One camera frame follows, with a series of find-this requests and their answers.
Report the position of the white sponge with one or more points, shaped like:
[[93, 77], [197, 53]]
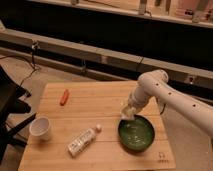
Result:
[[127, 113]]

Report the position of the green ceramic bowl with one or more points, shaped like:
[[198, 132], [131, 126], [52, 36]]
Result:
[[136, 135]]

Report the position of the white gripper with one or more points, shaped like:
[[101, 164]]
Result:
[[138, 104]]

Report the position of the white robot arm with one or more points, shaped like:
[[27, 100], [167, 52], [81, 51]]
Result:
[[154, 84]]

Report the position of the orange carrot toy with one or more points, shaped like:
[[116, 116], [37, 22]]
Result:
[[64, 97]]

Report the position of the white paper cup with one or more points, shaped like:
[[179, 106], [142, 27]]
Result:
[[41, 128]]

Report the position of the white plastic bottle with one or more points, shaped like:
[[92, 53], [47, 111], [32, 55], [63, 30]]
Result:
[[79, 143]]

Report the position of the wooden cutting board table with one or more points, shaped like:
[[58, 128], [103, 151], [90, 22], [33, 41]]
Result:
[[89, 104]]

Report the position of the black chair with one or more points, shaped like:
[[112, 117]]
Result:
[[10, 93]]

